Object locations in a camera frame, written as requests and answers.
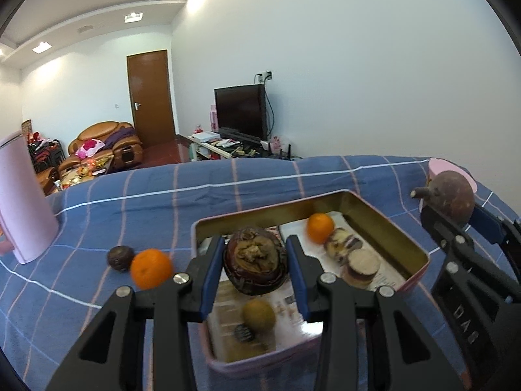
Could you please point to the pink kettle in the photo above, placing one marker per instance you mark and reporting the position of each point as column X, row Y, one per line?
column 24, row 195

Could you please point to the cluttered coffee table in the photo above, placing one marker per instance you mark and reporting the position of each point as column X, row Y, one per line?
column 87, row 171

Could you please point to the small dark passion fruit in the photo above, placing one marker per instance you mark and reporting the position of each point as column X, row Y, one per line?
column 120, row 258

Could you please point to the white television stand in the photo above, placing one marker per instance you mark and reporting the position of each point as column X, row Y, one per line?
column 215, row 150

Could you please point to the pink red cloth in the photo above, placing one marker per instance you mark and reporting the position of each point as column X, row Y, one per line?
column 91, row 148

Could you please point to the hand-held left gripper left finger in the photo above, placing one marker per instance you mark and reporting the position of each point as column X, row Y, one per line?
column 211, row 289

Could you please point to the small dark round item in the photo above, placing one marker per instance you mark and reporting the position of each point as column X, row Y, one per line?
column 244, row 333

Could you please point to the blue plaid bed sheet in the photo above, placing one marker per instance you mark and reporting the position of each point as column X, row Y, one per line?
column 142, row 211

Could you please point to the brown leather sofa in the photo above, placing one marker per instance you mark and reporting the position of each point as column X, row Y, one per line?
column 122, row 154

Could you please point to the purple cloth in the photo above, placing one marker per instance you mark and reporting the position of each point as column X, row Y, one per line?
column 120, row 135

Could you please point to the pink tin lid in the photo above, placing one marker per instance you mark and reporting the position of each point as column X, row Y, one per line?
column 443, row 167

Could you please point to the round pale cake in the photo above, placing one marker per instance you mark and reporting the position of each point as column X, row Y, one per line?
column 362, row 266

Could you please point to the pink tin box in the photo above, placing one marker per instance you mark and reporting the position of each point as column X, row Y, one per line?
column 293, row 211

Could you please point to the square ceiling light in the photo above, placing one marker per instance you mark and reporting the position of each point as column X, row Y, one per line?
column 133, row 17
column 41, row 47

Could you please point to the red chairs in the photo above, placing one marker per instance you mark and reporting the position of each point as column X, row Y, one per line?
column 44, row 150

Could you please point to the orange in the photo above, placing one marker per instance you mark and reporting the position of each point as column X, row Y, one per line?
column 320, row 228
column 151, row 269

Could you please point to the dark purple mangosteen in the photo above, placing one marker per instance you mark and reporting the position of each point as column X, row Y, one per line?
column 452, row 195
column 254, row 260

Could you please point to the printed paper liner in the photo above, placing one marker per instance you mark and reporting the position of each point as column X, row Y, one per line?
column 285, row 307

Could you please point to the round marbled cake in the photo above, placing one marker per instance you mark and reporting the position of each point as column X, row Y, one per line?
column 342, row 243

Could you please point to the brown wooden door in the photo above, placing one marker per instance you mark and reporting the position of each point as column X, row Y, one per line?
column 151, row 97

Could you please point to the green-brown round fruit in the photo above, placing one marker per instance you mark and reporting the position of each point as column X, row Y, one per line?
column 259, row 315

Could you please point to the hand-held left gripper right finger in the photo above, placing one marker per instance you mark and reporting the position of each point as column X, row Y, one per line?
column 301, row 289

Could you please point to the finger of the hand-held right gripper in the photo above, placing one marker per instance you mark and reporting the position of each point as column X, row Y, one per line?
column 488, row 228
column 456, row 248

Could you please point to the wall power outlet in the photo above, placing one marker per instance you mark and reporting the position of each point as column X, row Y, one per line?
column 264, row 76

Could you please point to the black television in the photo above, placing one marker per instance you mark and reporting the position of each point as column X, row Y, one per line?
column 240, row 110

